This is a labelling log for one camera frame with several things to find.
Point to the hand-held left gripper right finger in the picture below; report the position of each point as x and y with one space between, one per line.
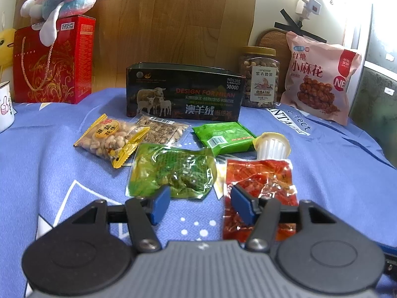
242 205

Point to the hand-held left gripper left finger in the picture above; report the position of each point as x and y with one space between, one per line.
162 203

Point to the red spicy snack packet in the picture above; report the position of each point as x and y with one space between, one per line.
263 180

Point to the green pickled vegetable packet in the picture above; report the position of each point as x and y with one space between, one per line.
173 170

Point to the white jelly cup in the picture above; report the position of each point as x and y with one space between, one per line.
273 146

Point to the dark green snack packet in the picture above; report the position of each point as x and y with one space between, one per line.
223 136

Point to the clear barcoded nut packet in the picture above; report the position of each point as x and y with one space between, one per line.
164 128

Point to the yellow peanut packet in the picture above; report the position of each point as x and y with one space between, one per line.
105 139

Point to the dark sheep-print tin box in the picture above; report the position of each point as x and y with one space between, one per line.
186 96

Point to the blue printed cloth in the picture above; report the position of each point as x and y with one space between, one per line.
46 167

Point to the clear nut jar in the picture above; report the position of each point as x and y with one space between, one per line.
260 77

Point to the pink snack bag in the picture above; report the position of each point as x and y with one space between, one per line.
319 77

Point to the red gift bag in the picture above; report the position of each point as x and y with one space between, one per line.
52 65

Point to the wooden headboard panel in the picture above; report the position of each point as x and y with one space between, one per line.
173 21

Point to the white printed mug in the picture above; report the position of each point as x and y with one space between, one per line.
5 108

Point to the black tape cross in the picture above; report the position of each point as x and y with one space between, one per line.
297 28

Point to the yellow plush toy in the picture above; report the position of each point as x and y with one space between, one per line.
6 48

